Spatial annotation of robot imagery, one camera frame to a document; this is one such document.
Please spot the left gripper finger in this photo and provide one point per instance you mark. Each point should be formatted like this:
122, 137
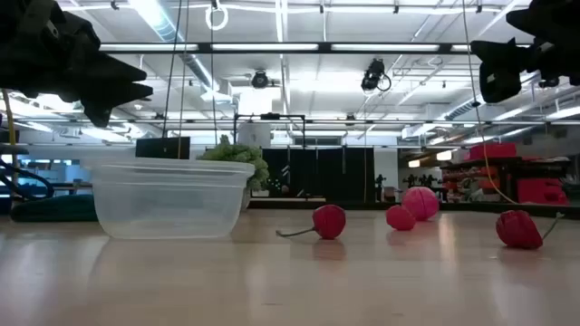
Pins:
118, 70
109, 97

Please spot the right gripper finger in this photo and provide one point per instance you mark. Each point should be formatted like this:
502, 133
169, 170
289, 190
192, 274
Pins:
503, 53
498, 83

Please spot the clear plastic tupperware container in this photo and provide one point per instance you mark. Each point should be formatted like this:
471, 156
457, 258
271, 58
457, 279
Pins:
167, 208

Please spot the plain pink ball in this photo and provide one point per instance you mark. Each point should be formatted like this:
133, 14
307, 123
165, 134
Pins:
423, 201

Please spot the red pepper with stem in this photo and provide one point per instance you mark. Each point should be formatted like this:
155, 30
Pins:
519, 230

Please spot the small pink-red strawberry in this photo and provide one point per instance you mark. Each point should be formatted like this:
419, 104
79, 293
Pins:
400, 218

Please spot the red cherry with stem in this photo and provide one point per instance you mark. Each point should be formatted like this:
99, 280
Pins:
329, 222

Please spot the large red storage bin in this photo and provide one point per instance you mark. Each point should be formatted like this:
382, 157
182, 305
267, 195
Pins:
493, 150
541, 191

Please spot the black rectangular box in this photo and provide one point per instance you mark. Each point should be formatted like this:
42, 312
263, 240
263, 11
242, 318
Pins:
158, 148

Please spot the black shelf with red items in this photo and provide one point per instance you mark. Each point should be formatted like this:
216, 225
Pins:
498, 179

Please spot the dark green folded cloth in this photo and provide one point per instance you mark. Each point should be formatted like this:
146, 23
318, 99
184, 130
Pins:
54, 208

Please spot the round black ceiling fixture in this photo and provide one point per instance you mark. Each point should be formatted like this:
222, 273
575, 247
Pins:
259, 80

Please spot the green potted plant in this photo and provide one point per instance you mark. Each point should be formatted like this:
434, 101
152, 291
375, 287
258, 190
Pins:
244, 156

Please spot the black partition panels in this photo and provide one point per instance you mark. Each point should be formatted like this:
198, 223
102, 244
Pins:
326, 174

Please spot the black aluminium table frame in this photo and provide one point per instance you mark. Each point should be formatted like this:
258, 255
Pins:
453, 207

